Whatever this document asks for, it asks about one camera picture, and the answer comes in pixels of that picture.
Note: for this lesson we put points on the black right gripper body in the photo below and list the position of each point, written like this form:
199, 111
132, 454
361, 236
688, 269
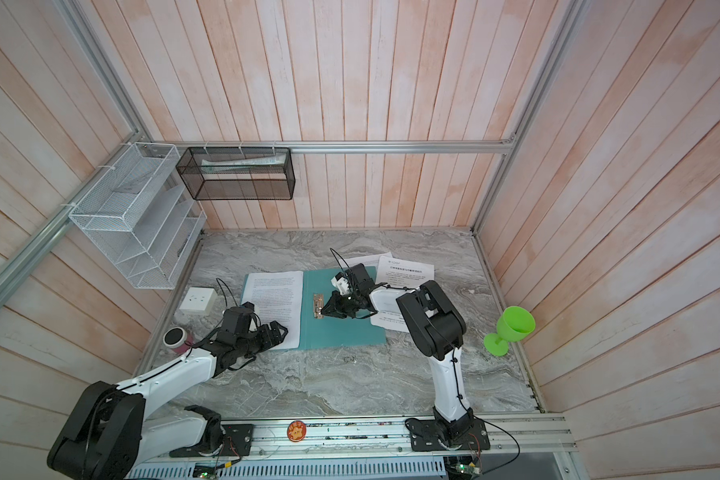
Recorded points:
355, 296

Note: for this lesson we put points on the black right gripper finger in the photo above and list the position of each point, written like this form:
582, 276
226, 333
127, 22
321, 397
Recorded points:
353, 310
332, 307

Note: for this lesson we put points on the metal folder clip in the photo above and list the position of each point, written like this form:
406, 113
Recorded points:
318, 304

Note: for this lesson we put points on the paper with English text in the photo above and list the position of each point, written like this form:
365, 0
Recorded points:
277, 298

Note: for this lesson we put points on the black wire mesh basket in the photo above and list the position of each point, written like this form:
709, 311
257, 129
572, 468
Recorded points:
237, 173

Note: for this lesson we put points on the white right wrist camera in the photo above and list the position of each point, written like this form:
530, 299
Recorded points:
342, 283

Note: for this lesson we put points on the white power socket box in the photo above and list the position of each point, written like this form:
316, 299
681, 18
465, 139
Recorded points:
198, 300

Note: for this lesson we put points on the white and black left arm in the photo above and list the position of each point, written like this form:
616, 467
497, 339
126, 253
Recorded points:
111, 428

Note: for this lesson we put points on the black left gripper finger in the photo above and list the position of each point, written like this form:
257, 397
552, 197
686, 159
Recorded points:
258, 346
271, 335

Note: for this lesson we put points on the pink tape roll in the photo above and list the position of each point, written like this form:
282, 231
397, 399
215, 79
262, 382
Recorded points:
178, 339

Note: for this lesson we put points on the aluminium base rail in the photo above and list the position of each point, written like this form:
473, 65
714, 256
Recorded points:
534, 446

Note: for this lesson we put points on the paper with XDOF heading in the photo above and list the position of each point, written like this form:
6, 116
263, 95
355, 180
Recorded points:
396, 277

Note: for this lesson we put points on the red round sticker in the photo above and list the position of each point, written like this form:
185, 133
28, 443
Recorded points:
296, 431

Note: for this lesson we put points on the white wire mesh shelf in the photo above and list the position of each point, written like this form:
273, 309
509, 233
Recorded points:
144, 227

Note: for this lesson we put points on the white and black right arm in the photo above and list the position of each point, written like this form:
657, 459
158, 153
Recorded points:
437, 329

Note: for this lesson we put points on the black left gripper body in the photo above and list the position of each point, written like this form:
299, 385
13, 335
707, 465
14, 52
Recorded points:
247, 343

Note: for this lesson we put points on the green plastic goblet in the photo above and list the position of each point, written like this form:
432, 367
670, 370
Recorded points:
514, 324

